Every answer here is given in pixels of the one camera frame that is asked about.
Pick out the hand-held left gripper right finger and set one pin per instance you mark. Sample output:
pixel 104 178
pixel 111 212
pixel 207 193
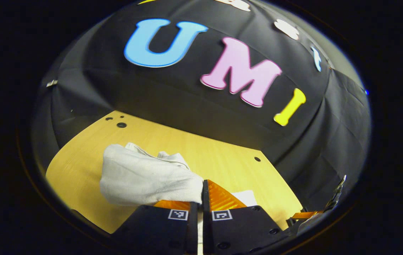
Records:
pixel 240 233

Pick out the white jeans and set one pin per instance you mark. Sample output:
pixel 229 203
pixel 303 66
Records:
pixel 141 177

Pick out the white clip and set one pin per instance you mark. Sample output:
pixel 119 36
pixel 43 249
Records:
pixel 51 83

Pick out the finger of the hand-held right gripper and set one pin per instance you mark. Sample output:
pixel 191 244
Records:
pixel 306 215

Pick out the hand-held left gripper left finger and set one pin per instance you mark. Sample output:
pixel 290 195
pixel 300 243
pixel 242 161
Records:
pixel 159 233

